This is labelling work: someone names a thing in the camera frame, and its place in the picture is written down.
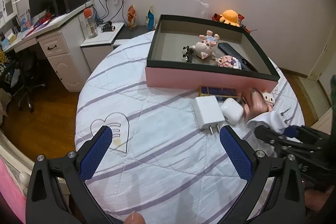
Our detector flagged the clear bottle with orange cap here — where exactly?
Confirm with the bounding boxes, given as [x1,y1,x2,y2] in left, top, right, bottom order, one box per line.
[83,8,99,38]

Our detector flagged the pink box with dark rim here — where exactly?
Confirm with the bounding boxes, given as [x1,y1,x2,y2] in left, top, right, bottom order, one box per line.
[145,14,280,95]

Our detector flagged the pink pig figurine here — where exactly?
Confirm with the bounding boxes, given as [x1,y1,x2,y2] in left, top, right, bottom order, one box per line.
[189,40,216,60]

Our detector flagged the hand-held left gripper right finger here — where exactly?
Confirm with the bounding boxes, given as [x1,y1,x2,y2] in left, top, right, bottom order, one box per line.
[219,125,307,224]

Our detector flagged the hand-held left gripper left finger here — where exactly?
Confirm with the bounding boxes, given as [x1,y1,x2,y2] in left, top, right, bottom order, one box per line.
[25,126,114,224]

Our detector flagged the white desk with drawers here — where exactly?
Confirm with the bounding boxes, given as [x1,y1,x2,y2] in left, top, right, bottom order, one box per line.
[0,0,95,92]

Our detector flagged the leopard print cloth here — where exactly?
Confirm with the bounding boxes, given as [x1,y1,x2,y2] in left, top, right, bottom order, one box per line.
[0,48,13,83]

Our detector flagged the dark top low cabinet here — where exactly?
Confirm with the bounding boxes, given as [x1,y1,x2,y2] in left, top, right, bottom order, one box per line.
[114,25,156,46]

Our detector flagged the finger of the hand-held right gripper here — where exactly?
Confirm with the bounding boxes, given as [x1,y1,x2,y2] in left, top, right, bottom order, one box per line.
[254,125,286,146]
[284,125,316,140]

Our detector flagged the cream door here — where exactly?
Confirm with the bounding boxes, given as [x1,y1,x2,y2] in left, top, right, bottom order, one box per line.
[307,29,336,83]

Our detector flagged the pink cloth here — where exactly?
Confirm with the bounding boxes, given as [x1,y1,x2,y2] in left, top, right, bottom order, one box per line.
[0,155,27,224]

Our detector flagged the blue and gold box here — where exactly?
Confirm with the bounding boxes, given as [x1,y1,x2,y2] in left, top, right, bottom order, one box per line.
[197,85,238,98]

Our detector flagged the red printed box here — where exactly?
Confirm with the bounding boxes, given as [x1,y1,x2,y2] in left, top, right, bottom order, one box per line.
[211,13,253,33]

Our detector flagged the orange snack bag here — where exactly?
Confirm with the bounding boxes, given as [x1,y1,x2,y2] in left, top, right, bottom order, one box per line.
[127,5,138,30]

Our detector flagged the pink metallic bottle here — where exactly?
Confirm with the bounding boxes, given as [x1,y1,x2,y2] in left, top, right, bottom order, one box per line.
[241,88,271,121]

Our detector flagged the white glass-door cabinet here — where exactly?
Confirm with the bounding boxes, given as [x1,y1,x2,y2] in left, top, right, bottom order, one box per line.
[0,0,18,20]

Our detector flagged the person's left hand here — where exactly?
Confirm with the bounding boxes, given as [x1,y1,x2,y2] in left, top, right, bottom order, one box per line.
[124,211,146,224]

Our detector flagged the white plug-in device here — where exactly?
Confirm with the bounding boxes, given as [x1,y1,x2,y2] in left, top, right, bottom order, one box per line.
[247,108,299,134]

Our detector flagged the orange octopus plush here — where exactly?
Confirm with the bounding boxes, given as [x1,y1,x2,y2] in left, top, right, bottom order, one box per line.
[219,9,241,27]

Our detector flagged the black power cable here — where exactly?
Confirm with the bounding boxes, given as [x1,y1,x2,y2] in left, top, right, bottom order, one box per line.
[98,0,111,25]
[115,0,125,23]

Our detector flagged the white low side cabinet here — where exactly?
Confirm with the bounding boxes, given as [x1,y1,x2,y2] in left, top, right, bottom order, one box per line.
[80,22,125,73]

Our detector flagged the blue and white carton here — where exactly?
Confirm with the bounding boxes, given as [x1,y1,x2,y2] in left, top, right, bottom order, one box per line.
[19,10,31,31]

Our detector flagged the red papers on desk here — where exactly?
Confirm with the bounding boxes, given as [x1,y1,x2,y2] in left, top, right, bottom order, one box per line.
[31,13,53,29]

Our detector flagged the white charger adapter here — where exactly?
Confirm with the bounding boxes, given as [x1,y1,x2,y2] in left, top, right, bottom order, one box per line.
[193,96,226,135]

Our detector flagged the black remote control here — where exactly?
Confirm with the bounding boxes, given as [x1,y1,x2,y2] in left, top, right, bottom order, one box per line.
[217,42,259,72]

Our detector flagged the white bed frame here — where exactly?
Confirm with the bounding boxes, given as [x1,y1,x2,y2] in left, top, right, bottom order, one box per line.
[0,129,35,188]

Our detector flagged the small black gadget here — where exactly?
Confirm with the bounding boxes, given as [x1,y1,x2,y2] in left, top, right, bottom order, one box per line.
[101,22,116,33]

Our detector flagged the clear plastic wrapper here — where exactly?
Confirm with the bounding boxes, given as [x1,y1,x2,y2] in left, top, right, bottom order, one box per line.
[197,0,211,11]

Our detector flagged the white earbuds case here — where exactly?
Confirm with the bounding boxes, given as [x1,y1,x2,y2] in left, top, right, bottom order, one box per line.
[220,98,245,125]

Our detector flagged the pink block-built figure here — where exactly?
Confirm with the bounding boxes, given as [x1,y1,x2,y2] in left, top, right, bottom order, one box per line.
[215,55,243,70]

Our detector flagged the black office chair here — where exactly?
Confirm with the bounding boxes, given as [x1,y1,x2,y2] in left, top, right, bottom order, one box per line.
[7,50,47,113]

